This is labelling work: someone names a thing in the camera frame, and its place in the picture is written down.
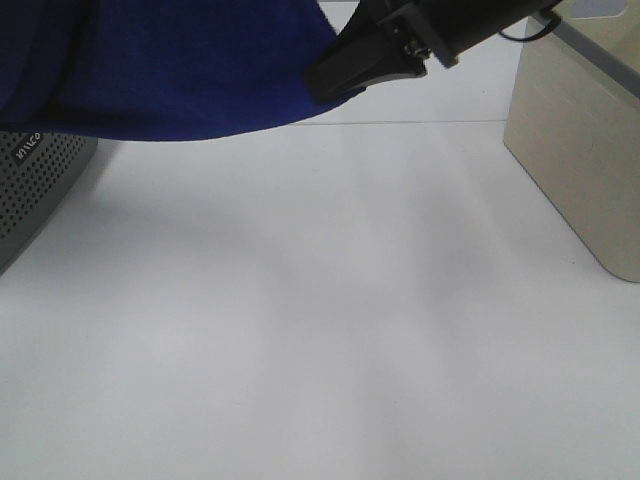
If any beige plastic storage bin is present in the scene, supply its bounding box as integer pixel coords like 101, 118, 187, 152
504, 1, 639, 283

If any blue towel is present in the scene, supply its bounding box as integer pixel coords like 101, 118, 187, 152
1, 1, 337, 141

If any black cable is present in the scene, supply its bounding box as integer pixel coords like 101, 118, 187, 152
497, 9, 562, 43

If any grey perforated plastic basket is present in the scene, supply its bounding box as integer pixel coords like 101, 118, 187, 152
0, 131, 98, 271

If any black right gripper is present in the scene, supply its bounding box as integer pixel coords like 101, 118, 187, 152
304, 0, 562, 104

